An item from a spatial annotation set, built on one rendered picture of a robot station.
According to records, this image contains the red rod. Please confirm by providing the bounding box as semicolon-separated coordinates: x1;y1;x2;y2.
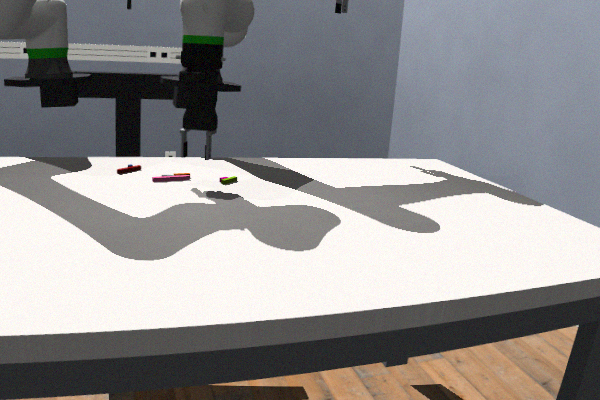
117;165;141;174

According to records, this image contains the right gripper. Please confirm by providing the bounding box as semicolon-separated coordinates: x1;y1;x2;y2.
176;43;226;160

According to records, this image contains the pink rod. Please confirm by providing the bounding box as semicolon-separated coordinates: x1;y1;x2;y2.
152;175;190;182

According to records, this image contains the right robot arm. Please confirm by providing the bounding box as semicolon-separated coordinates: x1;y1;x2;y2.
0;0;254;78

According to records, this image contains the lime green rod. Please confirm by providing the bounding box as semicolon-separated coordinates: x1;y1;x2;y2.
221;176;237;185

